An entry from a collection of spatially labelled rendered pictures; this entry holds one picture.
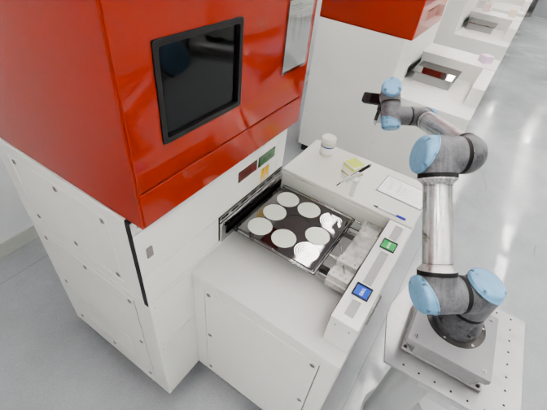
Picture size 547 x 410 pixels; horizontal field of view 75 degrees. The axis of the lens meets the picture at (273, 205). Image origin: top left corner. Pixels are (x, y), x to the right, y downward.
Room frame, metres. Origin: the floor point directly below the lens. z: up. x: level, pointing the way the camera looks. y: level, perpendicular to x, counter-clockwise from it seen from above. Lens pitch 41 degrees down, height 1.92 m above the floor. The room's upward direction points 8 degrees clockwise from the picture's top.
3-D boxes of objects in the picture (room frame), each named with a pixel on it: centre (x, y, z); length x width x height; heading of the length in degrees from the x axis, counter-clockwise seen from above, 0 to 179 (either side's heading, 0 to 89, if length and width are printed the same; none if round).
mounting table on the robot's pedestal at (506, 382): (0.69, -0.68, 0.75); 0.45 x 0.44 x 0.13; 64
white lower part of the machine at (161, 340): (1.17, 0.48, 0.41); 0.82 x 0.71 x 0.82; 152
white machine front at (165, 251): (1.01, 0.19, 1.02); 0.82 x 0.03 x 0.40; 152
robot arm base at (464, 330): (0.70, -0.66, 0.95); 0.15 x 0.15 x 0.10
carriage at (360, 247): (0.96, -0.35, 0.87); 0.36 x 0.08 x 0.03; 152
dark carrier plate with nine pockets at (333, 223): (1.07, -0.10, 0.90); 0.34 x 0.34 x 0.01; 62
